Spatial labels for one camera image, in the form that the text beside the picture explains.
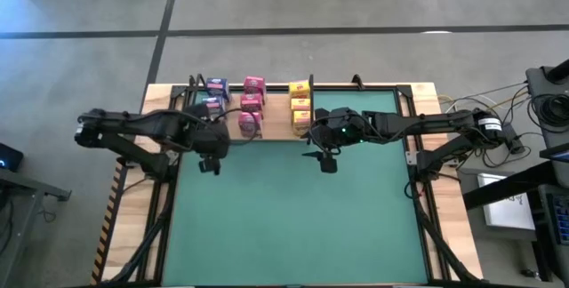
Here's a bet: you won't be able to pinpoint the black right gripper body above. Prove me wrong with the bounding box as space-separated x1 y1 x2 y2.
306 106 370 151

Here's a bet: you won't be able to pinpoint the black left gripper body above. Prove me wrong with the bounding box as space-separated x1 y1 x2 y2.
190 103 232 160

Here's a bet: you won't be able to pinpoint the blue cereal box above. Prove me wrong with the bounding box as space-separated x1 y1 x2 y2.
204 77 232 102
202 95 228 118

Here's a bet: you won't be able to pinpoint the pink cereal box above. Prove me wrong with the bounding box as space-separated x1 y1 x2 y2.
239 93 265 114
243 76 268 102
237 110 263 139

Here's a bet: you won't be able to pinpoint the wooden board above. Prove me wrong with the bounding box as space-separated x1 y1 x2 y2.
186 73 315 146

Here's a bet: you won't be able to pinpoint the green table mat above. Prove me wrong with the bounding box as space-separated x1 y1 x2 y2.
162 90 430 285

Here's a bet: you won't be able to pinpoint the yellow black hazard tape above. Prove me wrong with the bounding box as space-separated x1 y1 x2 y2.
90 163 125 285

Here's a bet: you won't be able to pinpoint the black side desk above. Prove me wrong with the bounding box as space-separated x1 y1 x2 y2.
461 158 569 283

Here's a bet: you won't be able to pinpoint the black power adapter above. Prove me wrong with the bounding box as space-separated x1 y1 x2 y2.
504 123 526 155

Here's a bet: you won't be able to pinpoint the white board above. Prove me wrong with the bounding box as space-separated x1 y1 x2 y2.
477 172 537 231

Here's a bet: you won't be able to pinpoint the grey metal desk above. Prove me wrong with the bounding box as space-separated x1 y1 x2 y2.
0 167 72 288

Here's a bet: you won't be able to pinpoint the black computer case blue lights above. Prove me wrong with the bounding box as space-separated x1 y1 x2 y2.
0 142 25 172

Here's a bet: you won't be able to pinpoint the grey equipment stand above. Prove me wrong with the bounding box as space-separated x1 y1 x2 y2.
525 59 569 147

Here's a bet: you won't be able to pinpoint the black keyboard blue keys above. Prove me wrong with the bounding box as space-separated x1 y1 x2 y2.
545 192 569 247

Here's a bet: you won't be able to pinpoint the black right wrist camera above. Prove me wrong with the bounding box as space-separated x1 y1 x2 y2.
319 152 339 174

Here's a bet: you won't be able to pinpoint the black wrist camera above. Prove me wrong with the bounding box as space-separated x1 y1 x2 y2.
319 152 339 174
198 156 222 176

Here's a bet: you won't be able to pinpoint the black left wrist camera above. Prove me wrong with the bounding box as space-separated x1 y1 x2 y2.
198 156 222 176

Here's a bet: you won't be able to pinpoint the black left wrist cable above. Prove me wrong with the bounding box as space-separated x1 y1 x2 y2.
215 108 261 145

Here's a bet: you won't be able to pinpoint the black metal table frame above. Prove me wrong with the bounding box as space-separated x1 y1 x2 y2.
91 82 485 288

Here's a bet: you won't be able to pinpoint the yellow cable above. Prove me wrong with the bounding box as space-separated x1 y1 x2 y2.
437 87 530 123

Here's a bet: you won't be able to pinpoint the black cable coil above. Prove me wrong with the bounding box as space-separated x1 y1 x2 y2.
527 93 569 128

